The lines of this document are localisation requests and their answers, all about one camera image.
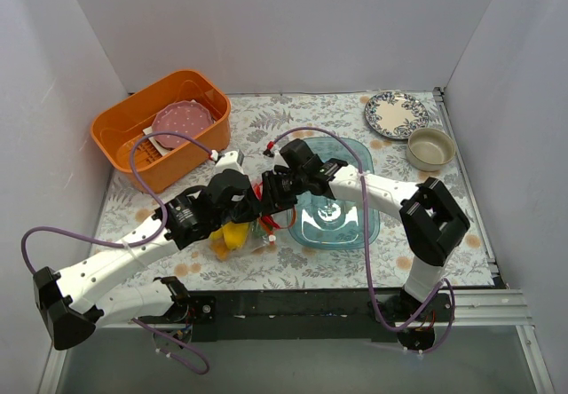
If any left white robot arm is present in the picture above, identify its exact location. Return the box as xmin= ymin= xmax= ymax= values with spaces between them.
xmin=33 ymin=169 xmax=261 ymax=351

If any blue floral plate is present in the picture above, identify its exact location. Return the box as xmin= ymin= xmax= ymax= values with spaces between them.
xmin=364 ymin=91 xmax=430 ymax=140

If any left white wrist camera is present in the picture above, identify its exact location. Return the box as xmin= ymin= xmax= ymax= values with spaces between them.
xmin=215 ymin=150 xmax=244 ymax=174

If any clear zip top bag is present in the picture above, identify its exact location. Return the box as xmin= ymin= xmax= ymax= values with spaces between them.
xmin=210 ymin=178 xmax=297 ymax=262

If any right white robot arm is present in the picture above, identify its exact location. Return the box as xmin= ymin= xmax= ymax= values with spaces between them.
xmin=261 ymin=139 xmax=470 ymax=321

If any red chili pepper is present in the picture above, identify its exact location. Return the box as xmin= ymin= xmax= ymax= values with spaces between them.
xmin=253 ymin=183 xmax=280 ymax=233

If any white card in bin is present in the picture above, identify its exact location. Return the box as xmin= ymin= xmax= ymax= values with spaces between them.
xmin=143 ymin=127 xmax=169 ymax=156

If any yellow bell pepper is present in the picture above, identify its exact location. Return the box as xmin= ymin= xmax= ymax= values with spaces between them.
xmin=222 ymin=222 xmax=249 ymax=250

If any pink dotted plate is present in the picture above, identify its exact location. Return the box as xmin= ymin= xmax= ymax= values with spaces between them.
xmin=151 ymin=100 xmax=214 ymax=150

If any orange plastic bin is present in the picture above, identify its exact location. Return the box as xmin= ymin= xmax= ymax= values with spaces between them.
xmin=91 ymin=70 xmax=231 ymax=193

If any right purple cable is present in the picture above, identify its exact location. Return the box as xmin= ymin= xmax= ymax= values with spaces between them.
xmin=264 ymin=126 xmax=456 ymax=354

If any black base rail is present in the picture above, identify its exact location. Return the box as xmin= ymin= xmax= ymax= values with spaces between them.
xmin=137 ymin=285 xmax=462 ymax=342

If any orange ginger root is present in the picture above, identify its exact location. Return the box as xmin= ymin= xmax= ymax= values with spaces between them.
xmin=211 ymin=240 xmax=231 ymax=262

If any beige ceramic bowl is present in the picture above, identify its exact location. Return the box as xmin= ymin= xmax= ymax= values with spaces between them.
xmin=406 ymin=128 xmax=456 ymax=172

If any teal glass tray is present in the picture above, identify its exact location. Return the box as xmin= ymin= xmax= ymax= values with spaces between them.
xmin=288 ymin=137 xmax=374 ymax=250

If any yellow lemon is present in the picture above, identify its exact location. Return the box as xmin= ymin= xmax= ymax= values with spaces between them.
xmin=209 ymin=228 xmax=224 ymax=241

